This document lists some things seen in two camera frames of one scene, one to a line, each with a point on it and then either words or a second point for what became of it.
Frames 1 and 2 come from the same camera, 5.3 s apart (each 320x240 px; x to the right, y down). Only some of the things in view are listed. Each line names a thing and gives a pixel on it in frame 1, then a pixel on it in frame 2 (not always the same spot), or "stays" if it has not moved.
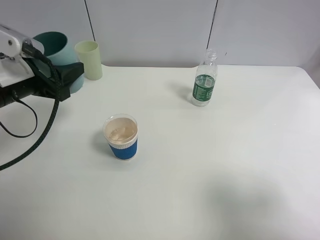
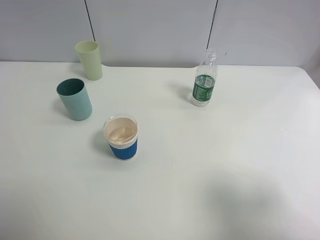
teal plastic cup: [56, 49] -> [76, 98]
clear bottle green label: [206, 80] stays
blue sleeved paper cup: [121, 132] stays
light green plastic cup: [88, 52] stays
